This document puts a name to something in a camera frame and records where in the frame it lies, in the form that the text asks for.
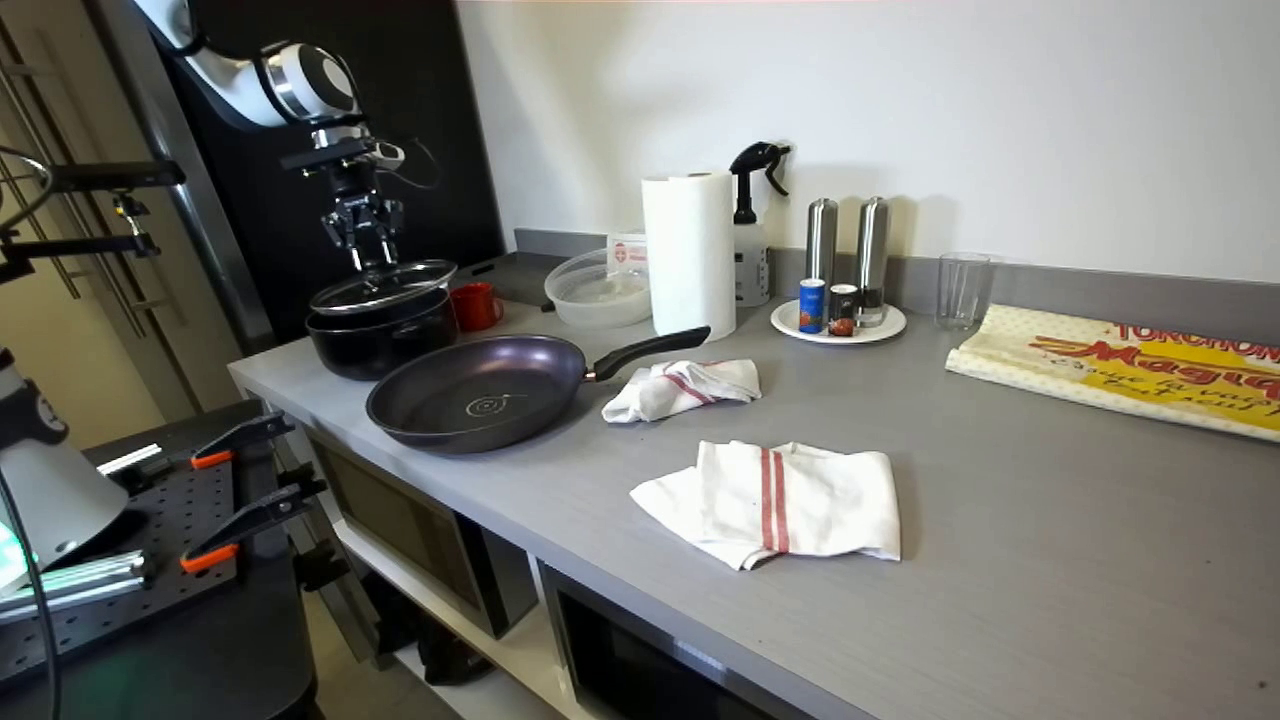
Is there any black camera stand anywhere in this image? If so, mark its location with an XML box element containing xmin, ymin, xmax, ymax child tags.
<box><xmin>0</xmin><ymin>141</ymin><xmax>193</xmax><ymax>287</ymax></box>

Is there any steel spice grinder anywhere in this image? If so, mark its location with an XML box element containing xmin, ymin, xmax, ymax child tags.
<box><xmin>801</xmin><ymin>195</ymin><xmax>843</xmax><ymax>290</ymax></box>
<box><xmin>852</xmin><ymin>191</ymin><xmax>896</xmax><ymax>306</ymax></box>

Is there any blue spice jar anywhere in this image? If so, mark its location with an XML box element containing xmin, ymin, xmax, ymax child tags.
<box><xmin>791</xmin><ymin>271</ymin><xmax>833</xmax><ymax>338</ymax></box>

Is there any small white plate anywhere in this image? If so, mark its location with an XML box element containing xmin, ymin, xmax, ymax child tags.
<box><xmin>765</xmin><ymin>296</ymin><xmax>910</xmax><ymax>352</ymax></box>

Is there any dark spice jar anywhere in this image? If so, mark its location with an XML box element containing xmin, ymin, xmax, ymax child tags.
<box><xmin>825</xmin><ymin>277</ymin><xmax>864</xmax><ymax>338</ymax></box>

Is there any folded white red-striped towel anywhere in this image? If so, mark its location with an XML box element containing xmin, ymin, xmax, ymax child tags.
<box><xmin>628</xmin><ymin>434</ymin><xmax>909</xmax><ymax>576</ymax></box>

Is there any white paper towel roll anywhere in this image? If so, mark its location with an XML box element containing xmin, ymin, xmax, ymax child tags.
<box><xmin>635</xmin><ymin>163</ymin><xmax>738</xmax><ymax>343</ymax></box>

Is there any spray bottle with black head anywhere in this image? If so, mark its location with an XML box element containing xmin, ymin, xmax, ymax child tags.
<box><xmin>722</xmin><ymin>136</ymin><xmax>797</xmax><ymax>316</ymax></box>

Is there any clear drinking glass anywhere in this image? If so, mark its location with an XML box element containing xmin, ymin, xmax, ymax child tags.
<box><xmin>931</xmin><ymin>251</ymin><xmax>999</xmax><ymax>334</ymax></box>

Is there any glass lid with black knob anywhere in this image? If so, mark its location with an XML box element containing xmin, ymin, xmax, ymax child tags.
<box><xmin>302</xmin><ymin>255</ymin><xmax>458</xmax><ymax>326</ymax></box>

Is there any purple frying pan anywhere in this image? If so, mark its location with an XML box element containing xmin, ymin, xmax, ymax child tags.
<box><xmin>359</xmin><ymin>318</ymin><xmax>714</xmax><ymax>457</ymax></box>

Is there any red cup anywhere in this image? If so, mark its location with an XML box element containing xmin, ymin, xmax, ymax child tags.
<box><xmin>447</xmin><ymin>277</ymin><xmax>507</xmax><ymax>338</ymax></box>

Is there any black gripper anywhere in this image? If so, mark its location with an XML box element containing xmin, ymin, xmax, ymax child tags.
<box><xmin>316</xmin><ymin>161</ymin><xmax>410</xmax><ymax>278</ymax></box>

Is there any crumpled white red-striped towel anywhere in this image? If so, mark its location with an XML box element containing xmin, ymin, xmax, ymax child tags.
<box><xmin>596</xmin><ymin>352</ymin><xmax>768</xmax><ymax>432</ymax></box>

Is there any black pot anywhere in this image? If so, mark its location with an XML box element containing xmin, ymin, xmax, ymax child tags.
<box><xmin>302</xmin><ymin>282</ymin><xmax>465</xmax><ymax>385</ymax></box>

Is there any clear plastic container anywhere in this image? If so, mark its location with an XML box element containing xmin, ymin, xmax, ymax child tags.
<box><xmin>538</xmin><ymin>243</ymin><xmax>655</xmax><ymax>334</ymax></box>

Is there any black under-counter appliance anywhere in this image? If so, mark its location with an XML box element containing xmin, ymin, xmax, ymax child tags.
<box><xmin>309</xmin><ymin>429</ymin><xmax>538</xmax><ymax>642</ymax></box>
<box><xmin>537</xmin><ymin>565</ymin><xmax>810</xmax><ymax>720</ymax></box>

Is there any black robot table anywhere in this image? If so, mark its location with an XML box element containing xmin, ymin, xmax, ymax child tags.
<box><xmin>0</xmin><ymin>394</ymin><xmax>330</xmax><ymax>720</ymax></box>

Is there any black clamp with orange tip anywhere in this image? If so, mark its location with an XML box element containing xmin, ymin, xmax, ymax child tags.
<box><xmin>171</xmin><ymin>458</ymin><xmax>330</xmax><ymax>579</ymax></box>
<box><xmin>182</xmin><ymin>409</ymin><xmax>301</xmax><ymax>474</ymax></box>

